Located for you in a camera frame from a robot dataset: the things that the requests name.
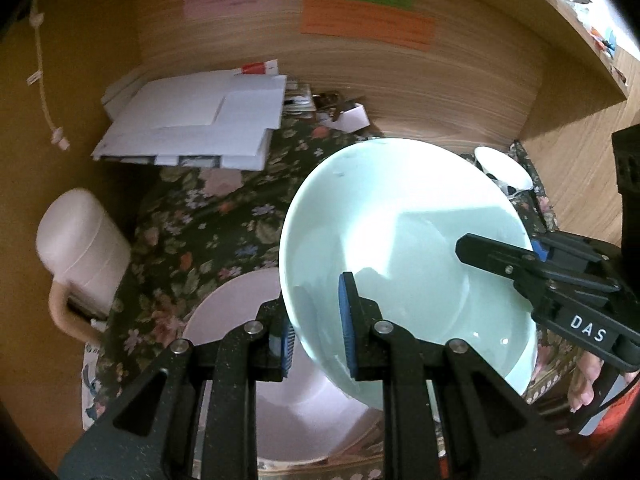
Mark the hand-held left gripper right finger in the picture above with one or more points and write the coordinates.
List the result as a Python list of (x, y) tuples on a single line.
[(347, 325)]

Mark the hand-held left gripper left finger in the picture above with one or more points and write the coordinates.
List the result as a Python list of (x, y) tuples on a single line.
[(287, 350)]

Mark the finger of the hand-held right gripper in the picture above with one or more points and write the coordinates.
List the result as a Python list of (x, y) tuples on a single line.
[(585, 255), (495, 257)]

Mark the large white plate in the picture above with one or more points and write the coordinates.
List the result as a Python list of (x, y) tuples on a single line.
[(310, 410)]

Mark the pale green bowl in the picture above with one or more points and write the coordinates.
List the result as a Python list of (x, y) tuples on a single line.
[(400, 200)]

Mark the person's right forearm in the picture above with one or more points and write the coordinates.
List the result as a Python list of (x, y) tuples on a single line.
[(620, 410)]

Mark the person's right hand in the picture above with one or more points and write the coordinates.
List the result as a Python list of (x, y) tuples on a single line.
[(586, 382)]

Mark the small white bowl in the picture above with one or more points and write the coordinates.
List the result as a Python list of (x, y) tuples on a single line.
[(500, 167)]

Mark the dark floral tablecloth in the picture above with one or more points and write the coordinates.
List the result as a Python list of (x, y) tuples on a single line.
[(210, 240)]

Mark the cartoon print paper sheet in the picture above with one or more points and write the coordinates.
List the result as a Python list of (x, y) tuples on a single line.
[(91, 390)]

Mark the small white paper box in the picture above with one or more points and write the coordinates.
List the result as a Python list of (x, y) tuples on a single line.
[(350, 117)]

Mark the pale pink pitcher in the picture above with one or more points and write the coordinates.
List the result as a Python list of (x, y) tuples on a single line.
[(85, 245)]

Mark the stack of white papers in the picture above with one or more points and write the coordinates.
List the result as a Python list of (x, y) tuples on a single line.
[(190, 120)]

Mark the orange paper note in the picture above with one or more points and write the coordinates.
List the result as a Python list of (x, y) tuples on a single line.
[(365, 22)]

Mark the red white paper strip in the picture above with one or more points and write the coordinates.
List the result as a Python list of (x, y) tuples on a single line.
[(257, 67)]

